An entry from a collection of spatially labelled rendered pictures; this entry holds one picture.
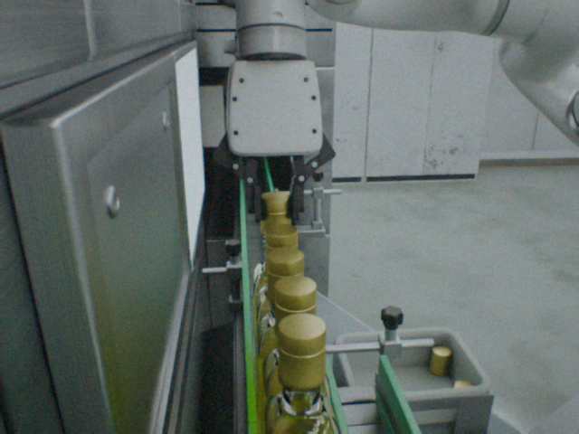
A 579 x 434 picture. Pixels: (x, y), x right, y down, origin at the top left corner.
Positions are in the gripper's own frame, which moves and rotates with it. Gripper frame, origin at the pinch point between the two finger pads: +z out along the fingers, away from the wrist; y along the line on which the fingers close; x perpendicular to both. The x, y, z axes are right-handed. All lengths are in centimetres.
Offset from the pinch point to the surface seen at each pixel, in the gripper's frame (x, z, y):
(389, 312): 5.5, 15.1, 14.5
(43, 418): -29.8, 8.8, -14.6
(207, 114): 96, -19, -14
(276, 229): -5.4, 2.3, -0.3
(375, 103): 362, -49, 106
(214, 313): 100, 43, -14
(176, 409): 19.6, 33.4, -15.3
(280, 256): -11.5, 3.9, -0.4
